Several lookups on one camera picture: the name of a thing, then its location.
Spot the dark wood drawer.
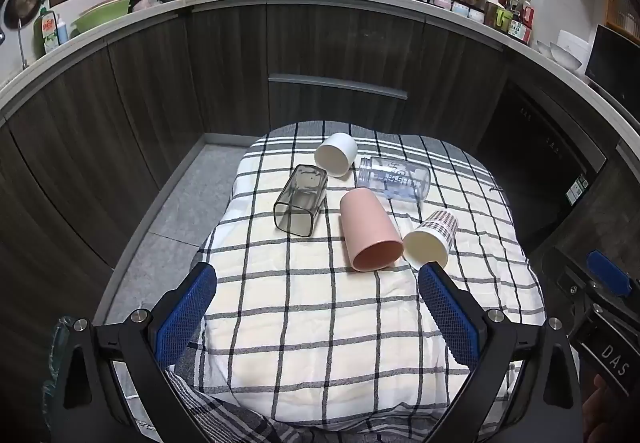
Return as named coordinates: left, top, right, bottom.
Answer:
left=268, top=74, right=409, bottom=134

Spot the person's right hand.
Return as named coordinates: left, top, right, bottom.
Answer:
left=581, top=373, right=640, bottom=443

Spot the pink cup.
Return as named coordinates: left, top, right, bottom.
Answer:
left=340, top=188, right=405, bottom=272

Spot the plaid paper cup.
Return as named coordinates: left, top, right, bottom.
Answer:
left=403, top=210, right=459, bottom=270

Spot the dark sauce bottle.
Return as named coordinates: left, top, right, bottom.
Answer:
left=507, top=9, right=534, bottom=46

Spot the grey transparent square cup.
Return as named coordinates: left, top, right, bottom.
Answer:
left=273, top=164, right=329, bottom=237

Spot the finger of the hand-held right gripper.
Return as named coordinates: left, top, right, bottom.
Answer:
left=542, top=246, right=640, bottom=320

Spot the black microwave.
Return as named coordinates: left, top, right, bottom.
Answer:
left=584, top=24, right=640, bottom=116

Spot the clear plastic bottle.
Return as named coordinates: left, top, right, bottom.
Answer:
left=355, top=156, right=431, bottom=202

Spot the green dish soap bottle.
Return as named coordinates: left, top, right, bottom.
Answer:
left=33, top=7, right=60, bottom=56

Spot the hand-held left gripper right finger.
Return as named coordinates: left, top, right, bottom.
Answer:
left=417, top=262, right=584, bottom=443

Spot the black built-in dishwasher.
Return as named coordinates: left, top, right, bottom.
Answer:
left=475, top=78, right=609, bottom=255

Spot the white cup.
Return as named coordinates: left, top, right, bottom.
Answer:
left=314, top=133, right=357, bottom=178

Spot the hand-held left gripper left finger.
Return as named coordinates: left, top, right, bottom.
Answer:
left=47, top=262, right=218, bottom=443

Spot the stack of white bowls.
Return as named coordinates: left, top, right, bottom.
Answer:
left=536, top=40, right=584, bottom=72

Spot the green basin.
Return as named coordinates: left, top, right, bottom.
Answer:
left=71, top=0, right=137, bottom=34

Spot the black white checkered cloth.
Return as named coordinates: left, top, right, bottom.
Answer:
left=165, top=120, right=547, bottom=443

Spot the hanging frying pan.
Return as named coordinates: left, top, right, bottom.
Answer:
left=4, top=0, right=41, bottom=30

